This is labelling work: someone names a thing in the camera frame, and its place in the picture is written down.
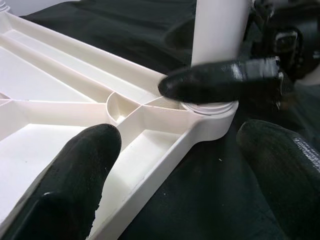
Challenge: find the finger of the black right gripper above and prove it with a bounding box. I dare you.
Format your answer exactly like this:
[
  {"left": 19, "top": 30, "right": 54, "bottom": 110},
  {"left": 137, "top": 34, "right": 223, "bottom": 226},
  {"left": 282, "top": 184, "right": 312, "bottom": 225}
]
[
  {"left": 159, "top": 56, "right": 292, "bottom": 104},
  {"left": 163, "top": 18, "right": 196, "bottom": 51}
]

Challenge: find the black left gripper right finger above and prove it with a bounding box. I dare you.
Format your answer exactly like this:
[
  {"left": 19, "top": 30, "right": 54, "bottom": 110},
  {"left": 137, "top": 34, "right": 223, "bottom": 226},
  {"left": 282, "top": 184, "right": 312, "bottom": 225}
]
[{"left": 236, "top": 119, "right": 320, "bottom": 240}]

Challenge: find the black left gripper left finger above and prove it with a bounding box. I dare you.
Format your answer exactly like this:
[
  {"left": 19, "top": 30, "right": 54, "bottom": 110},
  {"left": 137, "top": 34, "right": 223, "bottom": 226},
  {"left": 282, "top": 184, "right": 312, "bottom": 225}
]
[{"left": 0, "top": 124, "right": 123, "bottom": 240}]

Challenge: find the white plastic children table top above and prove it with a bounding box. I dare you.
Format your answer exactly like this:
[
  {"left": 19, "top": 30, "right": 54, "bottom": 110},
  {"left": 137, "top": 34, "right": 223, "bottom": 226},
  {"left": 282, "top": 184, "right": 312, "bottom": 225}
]
[{"left": 0, "top": 7, "right": 240, "bottom": 240}]

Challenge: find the black fabric table cover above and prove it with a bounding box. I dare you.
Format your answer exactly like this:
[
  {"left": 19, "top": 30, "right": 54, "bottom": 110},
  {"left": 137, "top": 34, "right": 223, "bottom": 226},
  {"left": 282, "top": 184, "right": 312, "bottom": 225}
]
[{"left": 19, "top": 0, "right": 320, "bottom": 240}]

